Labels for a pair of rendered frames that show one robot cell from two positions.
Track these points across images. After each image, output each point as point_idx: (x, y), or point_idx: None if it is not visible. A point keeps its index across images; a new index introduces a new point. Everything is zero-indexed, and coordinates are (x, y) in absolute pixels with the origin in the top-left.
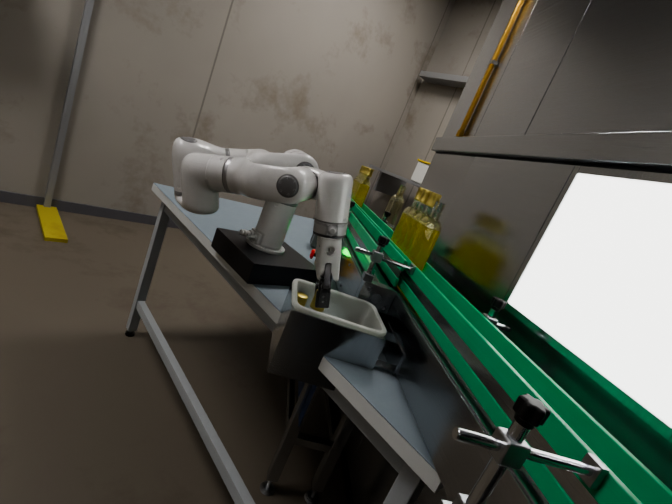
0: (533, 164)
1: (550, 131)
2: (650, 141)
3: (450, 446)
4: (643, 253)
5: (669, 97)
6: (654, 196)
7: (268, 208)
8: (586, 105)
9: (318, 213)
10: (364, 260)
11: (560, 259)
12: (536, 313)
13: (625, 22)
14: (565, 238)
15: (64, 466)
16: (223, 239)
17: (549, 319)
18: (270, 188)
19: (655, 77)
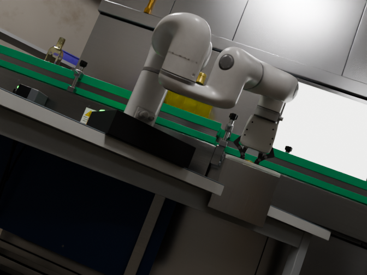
0: None
1: (255, 46)
2: (326, 75)
3: (337, 216)
4: (338, 122)
5: (323, 55)
6: (336, 100)
7: (161, 88)
8: (278, 40)
9: (277, 107)
10: (188, 129)
11: (298, 124)
12: (293, 150)
13: (288, 3)
14: (297, 113)
15: None
16: (136, 124)
17: (302, 152)
18: (291, 93)
19: (313, 42)
